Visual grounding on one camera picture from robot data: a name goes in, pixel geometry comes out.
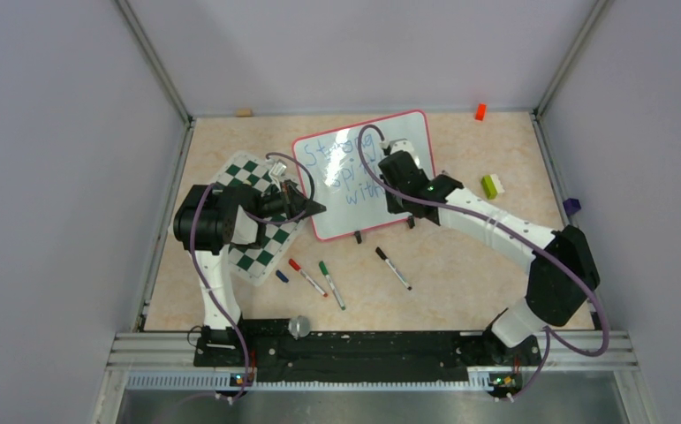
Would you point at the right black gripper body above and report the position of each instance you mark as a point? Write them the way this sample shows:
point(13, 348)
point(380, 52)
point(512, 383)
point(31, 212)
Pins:
point(397, 203)

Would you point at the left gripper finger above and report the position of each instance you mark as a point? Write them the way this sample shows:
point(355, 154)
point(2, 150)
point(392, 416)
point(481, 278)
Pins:
point(295, 195)
point(306, 209)

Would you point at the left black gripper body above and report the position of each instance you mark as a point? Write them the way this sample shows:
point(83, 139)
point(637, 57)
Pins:
point(274, 203)

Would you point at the pink framed whiteboard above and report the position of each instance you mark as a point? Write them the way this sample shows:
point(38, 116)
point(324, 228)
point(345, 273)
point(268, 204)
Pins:
point(353, 201)

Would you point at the blue marker cap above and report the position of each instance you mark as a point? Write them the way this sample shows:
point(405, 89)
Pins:
point(282, 277)

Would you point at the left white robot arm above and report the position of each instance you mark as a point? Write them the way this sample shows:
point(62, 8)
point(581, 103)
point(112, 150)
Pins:
point(213, 219)

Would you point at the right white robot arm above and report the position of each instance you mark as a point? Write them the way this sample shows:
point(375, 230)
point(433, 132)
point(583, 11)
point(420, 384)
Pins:
point(561, 272)

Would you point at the black whiteboard stand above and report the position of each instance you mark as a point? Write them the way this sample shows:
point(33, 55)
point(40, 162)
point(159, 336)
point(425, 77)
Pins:
point(384, 231)

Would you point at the green marker pen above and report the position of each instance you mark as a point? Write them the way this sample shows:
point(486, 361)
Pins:
point(337, 295)

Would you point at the red marker pen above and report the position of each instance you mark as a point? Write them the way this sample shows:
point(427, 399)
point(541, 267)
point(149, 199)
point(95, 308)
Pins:
point(306, 276)

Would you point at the green white chess mat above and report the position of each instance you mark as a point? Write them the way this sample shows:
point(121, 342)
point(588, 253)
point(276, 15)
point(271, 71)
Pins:
point(256, 265)

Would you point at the black marker pen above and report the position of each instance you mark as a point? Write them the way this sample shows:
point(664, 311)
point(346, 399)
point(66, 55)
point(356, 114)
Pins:
point(382, 255)

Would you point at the green white toy brick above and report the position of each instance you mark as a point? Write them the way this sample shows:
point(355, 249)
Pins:
point(492, 186)

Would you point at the small wooden block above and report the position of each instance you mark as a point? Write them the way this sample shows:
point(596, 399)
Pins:
point(243, 112)

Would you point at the orange toy block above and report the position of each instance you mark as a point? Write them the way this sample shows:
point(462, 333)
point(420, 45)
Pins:
point(481, 112)

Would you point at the grey mesh ball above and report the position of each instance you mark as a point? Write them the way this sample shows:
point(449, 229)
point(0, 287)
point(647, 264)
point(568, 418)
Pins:
point(299, 327)

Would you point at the purple toy block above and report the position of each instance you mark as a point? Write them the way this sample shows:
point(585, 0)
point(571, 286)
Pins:
point(572, 206)

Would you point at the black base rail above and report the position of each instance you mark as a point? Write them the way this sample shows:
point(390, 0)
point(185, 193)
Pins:
point(267, 347)

